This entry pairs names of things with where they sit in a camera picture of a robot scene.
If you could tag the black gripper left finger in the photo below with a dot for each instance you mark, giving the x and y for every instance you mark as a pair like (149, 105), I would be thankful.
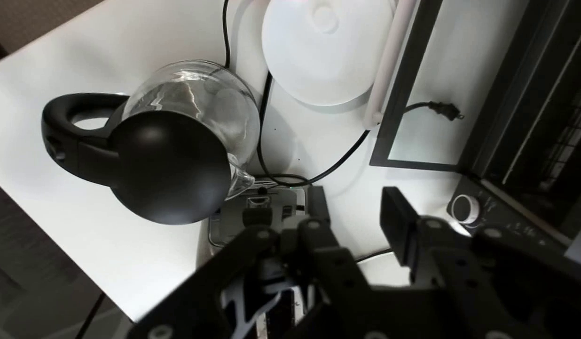
(326, 259)

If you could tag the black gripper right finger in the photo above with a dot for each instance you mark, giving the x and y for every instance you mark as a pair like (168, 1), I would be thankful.
(442, 263)

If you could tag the silver two-slot toaster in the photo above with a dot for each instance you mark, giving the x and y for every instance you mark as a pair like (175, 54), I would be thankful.
(264, 274)

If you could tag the black toaster oven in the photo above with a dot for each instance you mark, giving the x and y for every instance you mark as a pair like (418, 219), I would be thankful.
(491, 93)

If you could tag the glass electric kettle black handle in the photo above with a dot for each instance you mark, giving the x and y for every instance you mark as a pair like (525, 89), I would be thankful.
(172, 152)

